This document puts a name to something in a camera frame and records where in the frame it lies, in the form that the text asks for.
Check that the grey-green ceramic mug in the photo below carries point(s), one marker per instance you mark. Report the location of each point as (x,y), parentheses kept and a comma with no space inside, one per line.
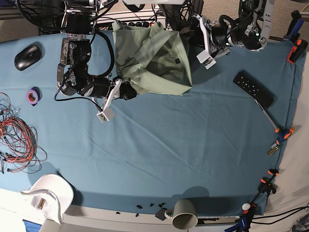
(183,216)

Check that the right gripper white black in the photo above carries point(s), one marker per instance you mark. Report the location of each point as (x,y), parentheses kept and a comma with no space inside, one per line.
(105,91)

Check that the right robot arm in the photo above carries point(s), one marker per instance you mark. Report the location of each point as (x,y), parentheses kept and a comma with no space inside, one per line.
(73,78)

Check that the light green T-shirt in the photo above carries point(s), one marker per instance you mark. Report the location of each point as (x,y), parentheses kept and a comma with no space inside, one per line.
(151,59)

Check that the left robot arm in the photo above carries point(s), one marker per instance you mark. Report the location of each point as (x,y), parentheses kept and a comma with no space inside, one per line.
(250,30)

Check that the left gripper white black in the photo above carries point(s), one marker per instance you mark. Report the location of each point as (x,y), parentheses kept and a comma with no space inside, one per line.
(212,35)

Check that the black remote control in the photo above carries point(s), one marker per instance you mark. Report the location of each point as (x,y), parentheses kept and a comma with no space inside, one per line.
(254,88)

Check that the white baseball cap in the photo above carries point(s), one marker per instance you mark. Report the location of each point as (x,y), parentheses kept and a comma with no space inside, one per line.
(51,195)

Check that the blue black clamp top right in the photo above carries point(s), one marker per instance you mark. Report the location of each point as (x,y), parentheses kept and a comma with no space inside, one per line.
(293,30)

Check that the black orange clamp upper right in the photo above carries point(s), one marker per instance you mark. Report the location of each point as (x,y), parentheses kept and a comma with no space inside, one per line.
(297,50)

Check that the blue black clamp bottom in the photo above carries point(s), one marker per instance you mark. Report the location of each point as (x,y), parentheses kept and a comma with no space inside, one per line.
(244,222)

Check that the black orange clamp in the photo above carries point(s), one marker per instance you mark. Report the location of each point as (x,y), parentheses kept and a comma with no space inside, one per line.
(297,50)
(266,185)

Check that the white ball knob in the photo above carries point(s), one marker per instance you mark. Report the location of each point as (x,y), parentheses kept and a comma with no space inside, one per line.
(246,206)

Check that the blue table cloth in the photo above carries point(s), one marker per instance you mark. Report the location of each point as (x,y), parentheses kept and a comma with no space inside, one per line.
(209,145)

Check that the orange blue screwdriver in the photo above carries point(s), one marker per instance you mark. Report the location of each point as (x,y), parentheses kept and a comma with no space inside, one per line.
(282,136)

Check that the black orange clamp lower right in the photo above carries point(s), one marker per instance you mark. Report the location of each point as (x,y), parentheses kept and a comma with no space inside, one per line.
(266,185)

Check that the black computer mouse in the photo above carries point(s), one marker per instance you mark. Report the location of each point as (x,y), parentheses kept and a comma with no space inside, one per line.
(27,57)

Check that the blue black clamp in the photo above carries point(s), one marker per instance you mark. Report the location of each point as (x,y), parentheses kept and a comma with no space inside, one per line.
(293,30)
(244,222)

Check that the black power strip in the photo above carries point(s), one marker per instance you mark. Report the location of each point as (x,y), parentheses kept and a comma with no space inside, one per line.
(144,24)

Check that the white pen orange tip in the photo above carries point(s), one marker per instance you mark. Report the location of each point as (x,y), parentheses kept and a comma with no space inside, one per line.
(266,114)

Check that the purple tape roll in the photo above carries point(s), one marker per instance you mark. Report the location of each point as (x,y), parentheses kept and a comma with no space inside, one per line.
(33,96)

